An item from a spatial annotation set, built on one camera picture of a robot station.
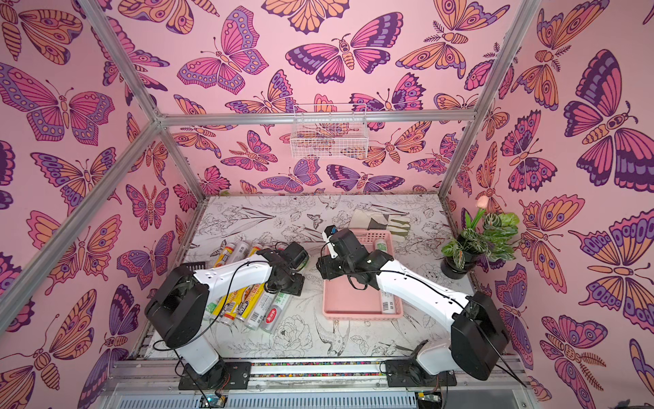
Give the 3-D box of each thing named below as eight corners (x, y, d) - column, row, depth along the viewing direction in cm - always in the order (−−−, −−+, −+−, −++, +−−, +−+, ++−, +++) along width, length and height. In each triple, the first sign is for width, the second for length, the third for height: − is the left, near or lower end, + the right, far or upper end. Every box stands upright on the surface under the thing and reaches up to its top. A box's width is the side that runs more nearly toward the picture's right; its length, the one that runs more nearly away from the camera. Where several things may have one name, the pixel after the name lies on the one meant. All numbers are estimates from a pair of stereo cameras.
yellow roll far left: (217, 269, 99) (213, 263, 96) (231, 248, 105) (227, 242, 102) (225, 271, 98) (221, 265, 95) (238, 250, 104) (235, 244, 101)
